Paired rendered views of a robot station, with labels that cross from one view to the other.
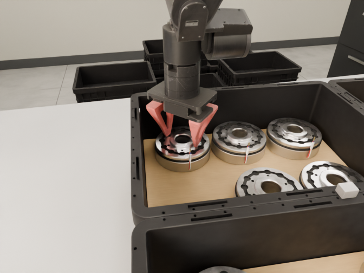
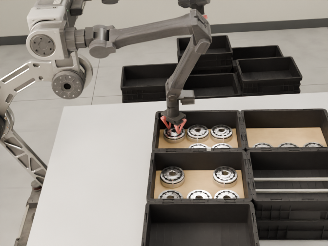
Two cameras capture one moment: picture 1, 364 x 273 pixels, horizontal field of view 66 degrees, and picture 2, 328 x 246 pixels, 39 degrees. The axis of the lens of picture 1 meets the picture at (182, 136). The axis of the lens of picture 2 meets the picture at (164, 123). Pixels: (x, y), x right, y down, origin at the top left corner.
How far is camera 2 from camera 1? 1.70 m
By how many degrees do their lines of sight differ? 11
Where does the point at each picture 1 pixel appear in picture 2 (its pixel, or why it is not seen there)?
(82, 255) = (133, 172)
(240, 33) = (190, 98)
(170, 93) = (168, 114)
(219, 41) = (183, 100)
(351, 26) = not seen: outside the picture
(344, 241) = (212, 165)
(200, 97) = (178, 116)
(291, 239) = (194, 161)
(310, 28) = not seen: outside the picture
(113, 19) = not seen: outside the picture
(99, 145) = (140, 130)
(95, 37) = (133, 12)
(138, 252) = (152, 156)
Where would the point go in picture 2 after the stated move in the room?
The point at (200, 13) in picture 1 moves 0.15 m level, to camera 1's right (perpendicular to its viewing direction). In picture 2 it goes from (174, 97) to (208, 99)
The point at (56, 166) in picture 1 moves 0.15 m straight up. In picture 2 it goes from (119, 138) to (116, 114)
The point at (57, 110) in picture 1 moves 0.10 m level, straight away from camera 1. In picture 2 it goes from (116, 107) to (112, 98)
